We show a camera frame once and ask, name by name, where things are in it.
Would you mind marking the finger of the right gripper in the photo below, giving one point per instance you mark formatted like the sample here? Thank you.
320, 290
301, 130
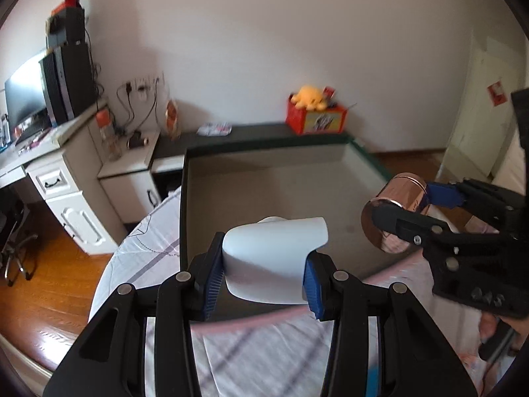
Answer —
474, 196
423, 230

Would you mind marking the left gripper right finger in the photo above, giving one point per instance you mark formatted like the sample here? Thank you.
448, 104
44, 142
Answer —
414, 356

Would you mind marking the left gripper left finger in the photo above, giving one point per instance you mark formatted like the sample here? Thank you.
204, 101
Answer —
107, 358

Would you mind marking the rose gold metal tin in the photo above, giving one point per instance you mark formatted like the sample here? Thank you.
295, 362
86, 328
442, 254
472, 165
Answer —
403, 195

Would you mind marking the white plastic curved object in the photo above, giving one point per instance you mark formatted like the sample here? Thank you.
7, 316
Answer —
264, 262

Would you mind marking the person's right hand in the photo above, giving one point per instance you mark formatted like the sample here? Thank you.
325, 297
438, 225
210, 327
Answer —
501, 335

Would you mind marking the white door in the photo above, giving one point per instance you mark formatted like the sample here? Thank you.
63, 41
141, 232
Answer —
485, 123

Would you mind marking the white striped tablecloth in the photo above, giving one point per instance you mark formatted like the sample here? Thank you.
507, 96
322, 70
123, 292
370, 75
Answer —
282, 353

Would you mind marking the black office chair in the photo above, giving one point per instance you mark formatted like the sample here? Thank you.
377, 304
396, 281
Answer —
14, 241

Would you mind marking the red storage crate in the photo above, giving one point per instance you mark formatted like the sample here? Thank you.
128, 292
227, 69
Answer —
329, 121

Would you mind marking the yellow octopus plush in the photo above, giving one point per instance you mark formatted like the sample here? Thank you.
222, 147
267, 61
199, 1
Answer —
309, 98

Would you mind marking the white bedside cabinet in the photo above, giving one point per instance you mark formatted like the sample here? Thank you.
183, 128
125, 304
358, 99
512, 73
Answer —
128, 182

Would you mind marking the white desk with drawers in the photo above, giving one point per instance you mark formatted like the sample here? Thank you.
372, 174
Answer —
64, 169

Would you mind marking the pink and green box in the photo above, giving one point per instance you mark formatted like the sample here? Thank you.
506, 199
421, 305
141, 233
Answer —
229, 185

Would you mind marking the black low tv cabinet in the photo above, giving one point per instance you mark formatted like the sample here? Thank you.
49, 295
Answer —
168, 158

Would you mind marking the orange lid water bottle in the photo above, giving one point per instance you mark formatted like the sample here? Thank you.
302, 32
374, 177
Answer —
108, 136

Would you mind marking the snack bag on cabinet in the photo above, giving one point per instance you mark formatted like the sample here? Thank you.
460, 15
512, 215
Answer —
172, 120

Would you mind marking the black computer monitor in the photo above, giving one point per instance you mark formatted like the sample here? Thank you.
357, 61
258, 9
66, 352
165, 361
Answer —
24, 91

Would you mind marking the black computer tower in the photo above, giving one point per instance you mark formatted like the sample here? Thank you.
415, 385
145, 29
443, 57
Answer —
68, 84

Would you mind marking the black speaker box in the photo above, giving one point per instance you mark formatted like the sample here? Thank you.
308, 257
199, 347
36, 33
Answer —
65, 27

